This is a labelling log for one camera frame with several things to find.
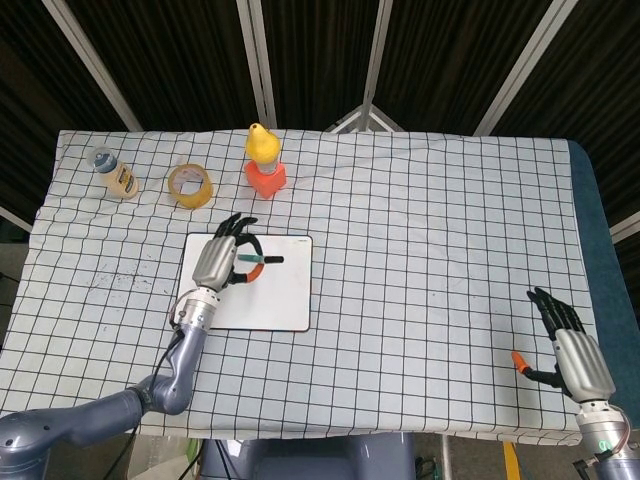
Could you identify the beige squeeze bottle grey cap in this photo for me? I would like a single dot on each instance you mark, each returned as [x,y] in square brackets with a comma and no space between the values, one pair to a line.
[120,180]

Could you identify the grey cup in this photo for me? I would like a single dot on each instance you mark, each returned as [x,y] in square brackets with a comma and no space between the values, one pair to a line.
[265,166]

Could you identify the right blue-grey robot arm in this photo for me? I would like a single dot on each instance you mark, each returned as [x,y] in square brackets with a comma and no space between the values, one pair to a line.
[607,440]

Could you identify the triangular aluminium partition foot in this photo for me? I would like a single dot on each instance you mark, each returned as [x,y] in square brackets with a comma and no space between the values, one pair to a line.
[367,117]

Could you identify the aluminium partition frame post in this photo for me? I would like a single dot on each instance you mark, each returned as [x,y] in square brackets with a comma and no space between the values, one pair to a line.
[257,60]
[92,65]
[375,50]
[525,65]

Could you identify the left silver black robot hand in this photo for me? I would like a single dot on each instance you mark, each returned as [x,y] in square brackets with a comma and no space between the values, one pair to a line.
[215,262]

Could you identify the yellow toy pear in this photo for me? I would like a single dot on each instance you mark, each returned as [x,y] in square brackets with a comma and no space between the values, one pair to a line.
[261,142]

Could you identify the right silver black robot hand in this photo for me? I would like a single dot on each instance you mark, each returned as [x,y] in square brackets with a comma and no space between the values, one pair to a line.
[582,360]

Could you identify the yellow strip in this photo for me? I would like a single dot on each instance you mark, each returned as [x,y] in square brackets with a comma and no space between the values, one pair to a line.
[509,460]

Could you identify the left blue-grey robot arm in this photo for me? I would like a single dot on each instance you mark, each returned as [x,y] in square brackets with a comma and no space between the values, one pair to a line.
[175,360]

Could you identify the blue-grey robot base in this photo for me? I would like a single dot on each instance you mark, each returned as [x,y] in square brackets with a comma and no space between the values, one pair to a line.
[310,457]

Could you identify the orange block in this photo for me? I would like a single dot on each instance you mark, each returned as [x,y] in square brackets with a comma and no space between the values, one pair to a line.
[265,185]

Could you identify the white dry-erase board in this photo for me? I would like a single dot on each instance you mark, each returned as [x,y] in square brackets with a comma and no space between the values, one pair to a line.
[280,300]

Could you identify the dark blue table pad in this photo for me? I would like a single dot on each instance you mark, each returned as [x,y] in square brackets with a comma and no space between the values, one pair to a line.
[597,225]

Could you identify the clear yellowish tape roll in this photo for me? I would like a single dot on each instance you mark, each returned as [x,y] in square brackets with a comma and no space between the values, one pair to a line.
[197,197]

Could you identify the green white marker pen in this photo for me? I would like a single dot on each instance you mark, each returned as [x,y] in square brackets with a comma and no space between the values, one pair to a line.
[272,259]

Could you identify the white black checked tablecloth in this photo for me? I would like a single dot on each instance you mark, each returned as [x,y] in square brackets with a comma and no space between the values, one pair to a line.
[400,250]

